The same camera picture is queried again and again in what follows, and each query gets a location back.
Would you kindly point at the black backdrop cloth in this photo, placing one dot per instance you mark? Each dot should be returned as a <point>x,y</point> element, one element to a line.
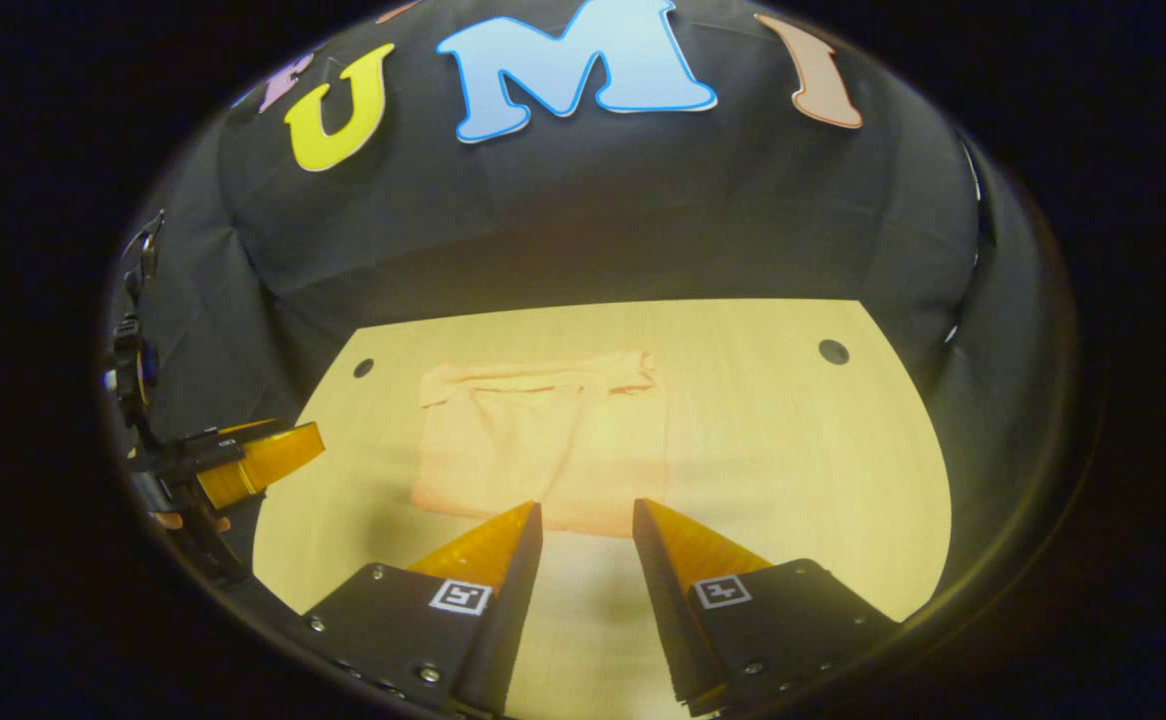
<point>593,210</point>

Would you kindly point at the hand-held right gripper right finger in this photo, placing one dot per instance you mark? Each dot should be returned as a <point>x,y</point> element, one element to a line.
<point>665,610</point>

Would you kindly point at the orange T-shirt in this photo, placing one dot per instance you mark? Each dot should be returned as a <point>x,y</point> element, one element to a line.
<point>533,440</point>

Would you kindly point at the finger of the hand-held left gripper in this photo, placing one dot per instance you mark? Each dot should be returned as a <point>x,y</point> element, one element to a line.
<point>268,462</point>
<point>228,437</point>

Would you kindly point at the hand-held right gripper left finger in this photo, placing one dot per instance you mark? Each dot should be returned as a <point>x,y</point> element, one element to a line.
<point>513,610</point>

